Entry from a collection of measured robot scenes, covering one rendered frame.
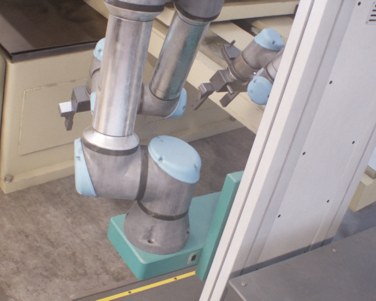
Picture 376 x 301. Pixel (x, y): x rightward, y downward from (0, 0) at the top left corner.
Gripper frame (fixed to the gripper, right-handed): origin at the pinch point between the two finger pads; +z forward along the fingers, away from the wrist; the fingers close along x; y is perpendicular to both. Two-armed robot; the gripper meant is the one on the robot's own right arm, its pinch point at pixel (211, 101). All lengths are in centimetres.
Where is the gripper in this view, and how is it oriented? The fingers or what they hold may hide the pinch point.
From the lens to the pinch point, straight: 196.1
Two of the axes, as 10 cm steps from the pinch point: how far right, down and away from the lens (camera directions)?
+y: 4.6, 8.3, -3.1
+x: 6.9, -1.2, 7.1
